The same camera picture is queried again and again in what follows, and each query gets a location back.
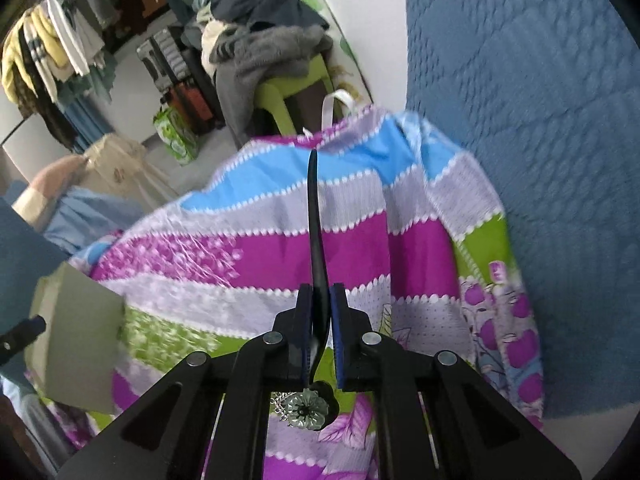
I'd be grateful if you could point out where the cream fluffy garment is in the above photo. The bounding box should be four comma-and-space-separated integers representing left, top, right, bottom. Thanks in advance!
200, 17, 232, 74

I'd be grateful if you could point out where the green plastic chair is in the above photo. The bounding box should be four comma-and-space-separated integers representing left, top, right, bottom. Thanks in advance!
255, 55, 336, 137

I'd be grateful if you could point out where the white strap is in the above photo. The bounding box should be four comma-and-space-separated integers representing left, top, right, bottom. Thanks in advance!
302, 89, 360, 137

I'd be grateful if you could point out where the dark blue fabric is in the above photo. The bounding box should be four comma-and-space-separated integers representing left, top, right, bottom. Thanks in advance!
0, 197, 68, 376

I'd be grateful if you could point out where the orange suitcase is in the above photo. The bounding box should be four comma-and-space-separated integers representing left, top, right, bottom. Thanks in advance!
167, 80, 221, 134

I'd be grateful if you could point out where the grey ribbed suitcase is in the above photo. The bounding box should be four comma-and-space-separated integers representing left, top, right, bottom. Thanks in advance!
136, 27, 188, 96

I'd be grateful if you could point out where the beige box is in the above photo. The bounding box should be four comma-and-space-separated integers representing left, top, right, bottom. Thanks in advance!
22, 261, 126, 413

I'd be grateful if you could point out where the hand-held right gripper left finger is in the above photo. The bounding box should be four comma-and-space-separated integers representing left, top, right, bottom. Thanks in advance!
56, 284, 321, 480

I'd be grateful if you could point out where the striped floral printed blanket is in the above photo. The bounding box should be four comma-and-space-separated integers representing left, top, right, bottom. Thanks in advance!
22, 105, 546, 480

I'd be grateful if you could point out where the black hair clip with flower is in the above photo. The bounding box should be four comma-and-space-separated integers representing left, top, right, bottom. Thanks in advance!
271, 149, 340, 431

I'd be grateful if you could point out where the floral printed board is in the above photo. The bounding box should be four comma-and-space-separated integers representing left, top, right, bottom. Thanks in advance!
299, 0, 374, 111

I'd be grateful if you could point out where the green printed bag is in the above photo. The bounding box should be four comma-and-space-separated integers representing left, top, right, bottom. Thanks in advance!
152, 105, 200, 167

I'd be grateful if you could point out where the blue quilted cover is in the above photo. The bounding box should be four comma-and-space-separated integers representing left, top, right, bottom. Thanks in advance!
402, 0, 640, 418

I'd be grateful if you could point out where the light blue cloth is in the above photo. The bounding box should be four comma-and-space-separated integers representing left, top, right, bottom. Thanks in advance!
42, 185, 166, 257

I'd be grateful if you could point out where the grey garment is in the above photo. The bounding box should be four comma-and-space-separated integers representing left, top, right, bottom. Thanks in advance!
210, 25, 334, 148

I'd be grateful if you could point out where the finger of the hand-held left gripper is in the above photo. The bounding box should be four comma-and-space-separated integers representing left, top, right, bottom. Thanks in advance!
0, 316, 47, 368

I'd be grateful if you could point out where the pink and cream pillow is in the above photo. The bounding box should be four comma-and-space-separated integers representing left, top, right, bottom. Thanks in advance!
11, 154, 92, 235

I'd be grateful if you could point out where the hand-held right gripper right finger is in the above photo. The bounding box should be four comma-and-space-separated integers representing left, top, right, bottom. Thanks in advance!
330, 282, 583, 480

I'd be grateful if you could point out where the row of hanging clothes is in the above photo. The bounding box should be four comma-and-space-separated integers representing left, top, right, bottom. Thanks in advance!
0, 0, 121, 152

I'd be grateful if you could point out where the dark navy garment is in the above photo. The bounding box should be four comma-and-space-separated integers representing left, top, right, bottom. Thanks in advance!
210, 0, 331, 37

